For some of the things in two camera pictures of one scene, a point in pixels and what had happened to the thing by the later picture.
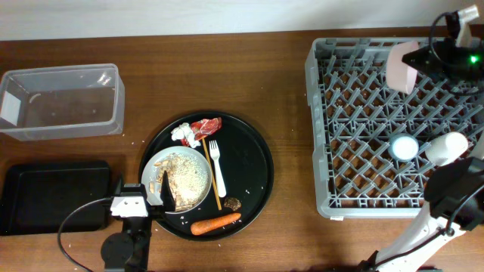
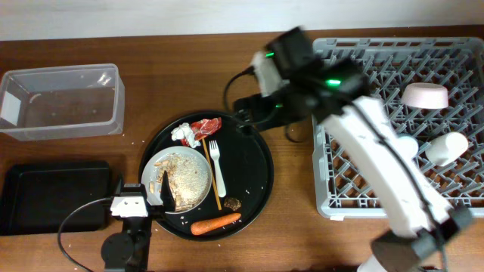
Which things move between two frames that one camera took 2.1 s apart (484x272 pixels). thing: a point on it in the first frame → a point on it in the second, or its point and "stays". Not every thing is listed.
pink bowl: [401, 75] → [424, 95]
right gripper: [442, 50] → [249, 106]
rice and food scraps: [187, 177] stays
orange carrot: [206, 225] stays
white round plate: [188, 173] stays
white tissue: [184, 131] stays
